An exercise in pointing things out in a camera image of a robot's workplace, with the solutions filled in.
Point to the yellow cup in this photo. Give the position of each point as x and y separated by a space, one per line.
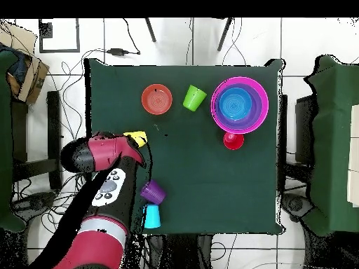
138 138

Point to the blue bowl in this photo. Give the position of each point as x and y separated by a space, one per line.
235 104

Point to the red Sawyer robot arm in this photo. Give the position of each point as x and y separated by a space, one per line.
98 249

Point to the purple cup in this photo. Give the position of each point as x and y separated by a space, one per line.
153 192

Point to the green cup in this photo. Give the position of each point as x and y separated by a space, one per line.
193 98

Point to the orange bowl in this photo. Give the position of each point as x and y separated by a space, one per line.
157 99

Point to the red cup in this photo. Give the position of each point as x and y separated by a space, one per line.
234 143

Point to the dark green table cloth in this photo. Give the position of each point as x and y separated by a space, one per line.
224 182

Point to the purple bowl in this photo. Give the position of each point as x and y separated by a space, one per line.
241 124

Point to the blue cup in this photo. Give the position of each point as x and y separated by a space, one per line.
152 215

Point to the pink bowl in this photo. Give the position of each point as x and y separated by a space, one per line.
252 82

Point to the black power adapter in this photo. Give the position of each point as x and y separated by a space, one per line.
116 51

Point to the black tripod leg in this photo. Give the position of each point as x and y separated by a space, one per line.
225 33
150 29

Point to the grey chair base with knob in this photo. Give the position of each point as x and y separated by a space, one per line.
36 201

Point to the green covered table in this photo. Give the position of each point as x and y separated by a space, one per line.
5 140
333 140

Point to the cardboard box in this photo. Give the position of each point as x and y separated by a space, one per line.
30 84

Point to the black square frame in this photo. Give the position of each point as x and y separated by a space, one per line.
59 51

